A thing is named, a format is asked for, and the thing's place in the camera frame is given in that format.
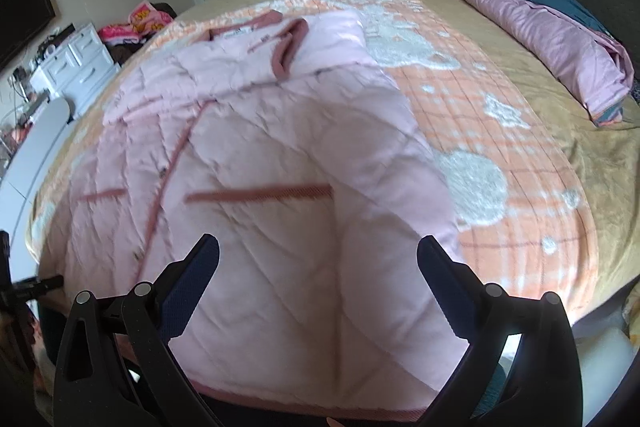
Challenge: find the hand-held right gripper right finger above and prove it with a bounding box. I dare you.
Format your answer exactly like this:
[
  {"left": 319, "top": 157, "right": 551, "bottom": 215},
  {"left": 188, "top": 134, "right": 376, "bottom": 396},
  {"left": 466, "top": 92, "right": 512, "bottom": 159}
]
[{"left": 416, "top": 236, "right": 583, "bottom": 427}]

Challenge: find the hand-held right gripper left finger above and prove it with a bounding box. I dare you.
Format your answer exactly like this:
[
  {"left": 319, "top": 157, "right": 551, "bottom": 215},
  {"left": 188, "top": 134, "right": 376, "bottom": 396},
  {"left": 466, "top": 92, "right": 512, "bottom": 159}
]
[{"left": 52, "top": 233, "right": 226, "bottom": 427}]

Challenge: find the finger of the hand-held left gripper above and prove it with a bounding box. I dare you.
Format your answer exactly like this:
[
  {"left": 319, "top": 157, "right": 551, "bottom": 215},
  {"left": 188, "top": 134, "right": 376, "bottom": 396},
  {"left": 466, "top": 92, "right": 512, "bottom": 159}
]
[{"left": 10, "top": 275, "right": 65, "bottom": 303}]

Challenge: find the pink quilted jacket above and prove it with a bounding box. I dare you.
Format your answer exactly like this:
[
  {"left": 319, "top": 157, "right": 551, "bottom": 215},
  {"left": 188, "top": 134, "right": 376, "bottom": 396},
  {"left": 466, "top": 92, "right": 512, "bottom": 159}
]
[{"left": 67, "top": 9, "right": 473, "bottom": 408}]

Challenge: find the pink clothes pile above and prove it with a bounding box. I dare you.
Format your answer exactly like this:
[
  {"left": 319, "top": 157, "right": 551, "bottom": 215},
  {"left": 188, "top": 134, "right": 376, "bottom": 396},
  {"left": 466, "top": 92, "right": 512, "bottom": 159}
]
[{"left": 107, "top": 2, "right": 178, "bottom": 68}]

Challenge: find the orange plaid blanket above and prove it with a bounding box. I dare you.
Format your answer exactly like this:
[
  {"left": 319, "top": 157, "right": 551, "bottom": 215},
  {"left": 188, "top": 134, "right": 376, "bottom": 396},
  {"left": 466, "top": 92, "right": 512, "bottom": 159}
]
[{"left": 30, "top": 0, "right": 601, "bottom": 423}]

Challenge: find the white rounded table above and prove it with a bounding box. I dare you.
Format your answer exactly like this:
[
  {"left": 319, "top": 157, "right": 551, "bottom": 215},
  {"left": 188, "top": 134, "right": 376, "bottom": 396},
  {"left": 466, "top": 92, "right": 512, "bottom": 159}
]
[{"left": 0, "top": 97, "right": 76, "bottom": 208}]

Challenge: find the white drawer chest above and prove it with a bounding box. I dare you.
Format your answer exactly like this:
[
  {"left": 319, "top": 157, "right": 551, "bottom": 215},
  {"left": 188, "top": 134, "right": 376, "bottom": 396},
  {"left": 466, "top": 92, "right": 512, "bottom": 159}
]
[{"left": 30, "top": 23, "right": 121, "bottom": 118}]

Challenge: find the bed with beige sheet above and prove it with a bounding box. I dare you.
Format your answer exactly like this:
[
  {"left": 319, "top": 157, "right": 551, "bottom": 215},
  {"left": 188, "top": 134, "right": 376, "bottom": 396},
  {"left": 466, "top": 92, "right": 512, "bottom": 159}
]
[{"left": 0, "top": 0, "right": 640, "bottom": 358}]

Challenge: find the black television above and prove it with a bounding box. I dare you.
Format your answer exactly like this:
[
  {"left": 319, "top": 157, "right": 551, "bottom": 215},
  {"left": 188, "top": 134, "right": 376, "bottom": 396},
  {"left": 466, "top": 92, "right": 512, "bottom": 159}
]
[{"left": 0, "top": 0, "right": 57, "bottom": 70}]

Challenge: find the blue floral duvet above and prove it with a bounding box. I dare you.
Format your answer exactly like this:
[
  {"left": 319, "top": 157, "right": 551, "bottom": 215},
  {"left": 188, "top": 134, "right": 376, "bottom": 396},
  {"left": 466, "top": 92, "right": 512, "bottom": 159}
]
[{"left": 410, "top": 0, "right": 636, "bottom": 128}]

